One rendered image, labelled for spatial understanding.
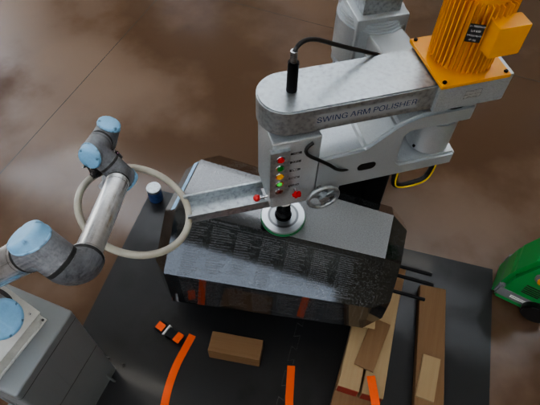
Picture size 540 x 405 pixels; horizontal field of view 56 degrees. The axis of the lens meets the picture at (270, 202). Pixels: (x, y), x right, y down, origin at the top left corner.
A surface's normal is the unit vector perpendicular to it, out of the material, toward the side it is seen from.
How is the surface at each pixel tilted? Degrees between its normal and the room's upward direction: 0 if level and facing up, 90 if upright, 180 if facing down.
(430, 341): 0
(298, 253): 45
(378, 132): 40
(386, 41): 0
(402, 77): 0
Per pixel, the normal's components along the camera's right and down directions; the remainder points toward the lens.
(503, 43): 0.26, 0.80
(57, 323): 0.02, -0.57
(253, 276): -0.17, 0.15
